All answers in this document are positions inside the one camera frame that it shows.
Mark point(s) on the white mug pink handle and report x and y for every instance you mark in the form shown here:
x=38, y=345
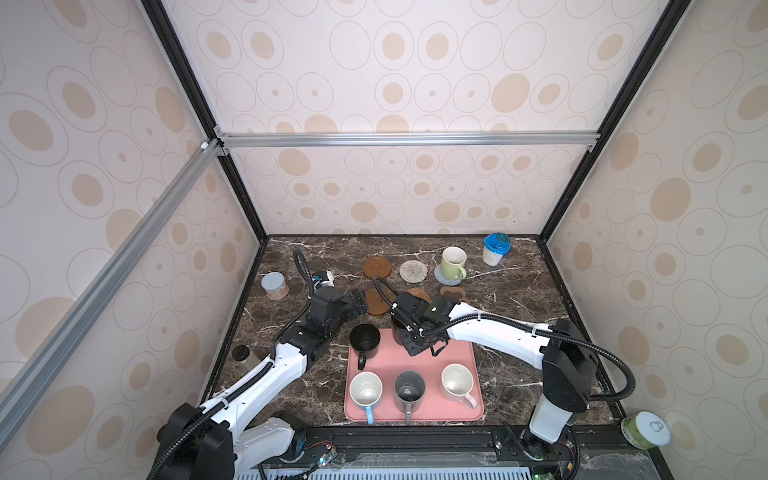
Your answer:
x=457, y=385

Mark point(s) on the pink tray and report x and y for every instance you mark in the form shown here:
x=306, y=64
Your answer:
x=389, y=385

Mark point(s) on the rattan coaster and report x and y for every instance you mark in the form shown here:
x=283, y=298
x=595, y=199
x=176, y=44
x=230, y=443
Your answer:
x=419, y=293

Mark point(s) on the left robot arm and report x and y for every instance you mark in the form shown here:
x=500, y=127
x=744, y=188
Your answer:
x=214, y=440

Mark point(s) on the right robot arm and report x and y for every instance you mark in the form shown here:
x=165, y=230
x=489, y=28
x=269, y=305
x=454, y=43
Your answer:
x=567, y=361

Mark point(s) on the white mug blue handle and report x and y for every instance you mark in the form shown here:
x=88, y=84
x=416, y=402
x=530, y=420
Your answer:
x=366, y=390

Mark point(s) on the blue-grey woven coaster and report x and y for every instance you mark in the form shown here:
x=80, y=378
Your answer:
x=438, y=274

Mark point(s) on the dark wooden coaster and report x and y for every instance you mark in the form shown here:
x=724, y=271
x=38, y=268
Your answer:
x=377, y=266

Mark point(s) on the grey mug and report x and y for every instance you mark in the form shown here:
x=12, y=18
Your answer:
x=410, y=388

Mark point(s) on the paw-shaped wooden coaster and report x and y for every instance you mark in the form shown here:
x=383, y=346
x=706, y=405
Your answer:
x=457, y=294

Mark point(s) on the green can white lid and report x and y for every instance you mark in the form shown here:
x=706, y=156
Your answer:
x=645, y=430

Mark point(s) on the white cup blue lid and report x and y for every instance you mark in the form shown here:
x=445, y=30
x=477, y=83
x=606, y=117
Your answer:
x=495, y=247

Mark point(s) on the diagonal aluminium bar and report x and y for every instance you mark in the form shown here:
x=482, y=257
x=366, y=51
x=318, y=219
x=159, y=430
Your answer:
x=43, y=367

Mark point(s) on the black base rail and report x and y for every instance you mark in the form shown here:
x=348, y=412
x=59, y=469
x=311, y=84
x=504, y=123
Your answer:
x=462, y=452

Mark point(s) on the small jar dark lid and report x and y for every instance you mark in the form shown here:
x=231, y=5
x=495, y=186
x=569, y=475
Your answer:
x=244, y=357

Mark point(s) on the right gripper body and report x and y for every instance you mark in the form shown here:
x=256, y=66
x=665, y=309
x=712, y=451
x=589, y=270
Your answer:
x=412, y=342

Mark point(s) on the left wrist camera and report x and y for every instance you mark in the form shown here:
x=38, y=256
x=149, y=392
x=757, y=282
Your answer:
x=322, y=279

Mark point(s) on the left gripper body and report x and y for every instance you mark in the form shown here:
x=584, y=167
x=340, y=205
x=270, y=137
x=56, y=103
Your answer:
x=345, y=312

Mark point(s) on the black mug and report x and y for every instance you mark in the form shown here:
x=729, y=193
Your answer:
x=365, y=340
x=399, y=331

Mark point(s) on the horizontal aluminium bar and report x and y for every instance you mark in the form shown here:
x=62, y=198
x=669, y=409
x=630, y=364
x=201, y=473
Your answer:
x=420, y=139

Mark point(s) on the white woven coaster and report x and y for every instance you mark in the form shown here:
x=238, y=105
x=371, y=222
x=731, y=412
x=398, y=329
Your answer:
x=413, y=271

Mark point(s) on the green mug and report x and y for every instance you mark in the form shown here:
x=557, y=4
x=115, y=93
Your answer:
x=453, y=264

